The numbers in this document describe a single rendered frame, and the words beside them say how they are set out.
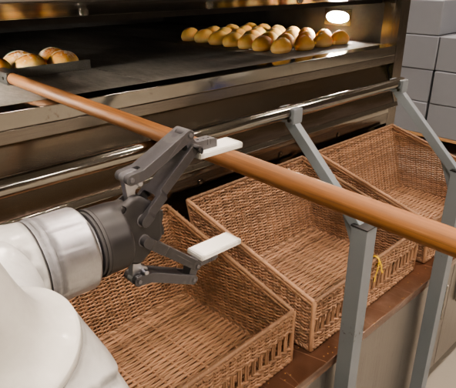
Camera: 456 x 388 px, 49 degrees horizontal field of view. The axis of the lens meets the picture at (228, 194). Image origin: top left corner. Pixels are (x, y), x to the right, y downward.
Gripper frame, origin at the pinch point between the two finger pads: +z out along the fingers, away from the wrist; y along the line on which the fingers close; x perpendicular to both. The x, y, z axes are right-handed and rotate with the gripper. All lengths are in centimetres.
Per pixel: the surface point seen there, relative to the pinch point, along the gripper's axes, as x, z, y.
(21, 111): -64, -1, 1
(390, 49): -65, 152, 0
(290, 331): -16, 35, 50
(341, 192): 12.1, 7.6, -1.8
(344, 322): -7, 45, 48
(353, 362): -5, 46, 59
